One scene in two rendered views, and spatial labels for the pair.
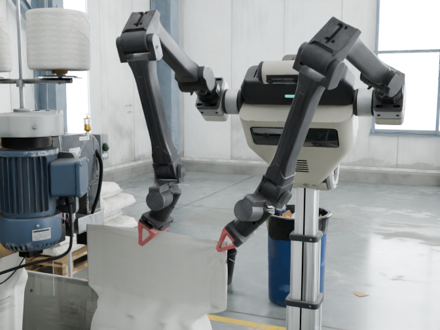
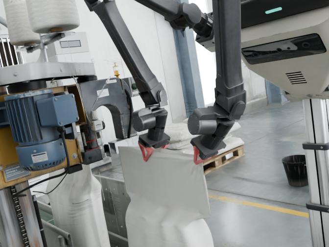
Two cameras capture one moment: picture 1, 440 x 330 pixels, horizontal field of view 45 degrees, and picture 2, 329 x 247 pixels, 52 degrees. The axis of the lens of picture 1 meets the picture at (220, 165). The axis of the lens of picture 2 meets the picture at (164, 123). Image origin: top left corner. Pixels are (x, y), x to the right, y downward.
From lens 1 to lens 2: 0.67 m
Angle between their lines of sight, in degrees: 27
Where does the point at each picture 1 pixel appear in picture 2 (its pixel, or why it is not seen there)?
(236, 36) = not seen: outside the picture
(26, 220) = (26, 147)
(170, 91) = not seen: hidden behind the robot
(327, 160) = (320, 68)
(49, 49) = (35, 12)
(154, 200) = (137, 122)
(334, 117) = (314, 21)
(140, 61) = (98, 6)
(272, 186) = (223, 98)
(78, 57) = (58, 14)
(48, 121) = (26, 68)
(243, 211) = (193, 125)
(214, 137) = not seen: hidden behind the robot
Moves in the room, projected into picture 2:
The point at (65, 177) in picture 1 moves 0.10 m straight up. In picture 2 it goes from (46, 111) to (39, 78)
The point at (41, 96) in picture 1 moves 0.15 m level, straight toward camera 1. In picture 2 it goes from (182, 65) to (182, 65)
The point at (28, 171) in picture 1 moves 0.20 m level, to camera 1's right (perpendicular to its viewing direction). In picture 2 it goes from (20, 109) to (70, 101)
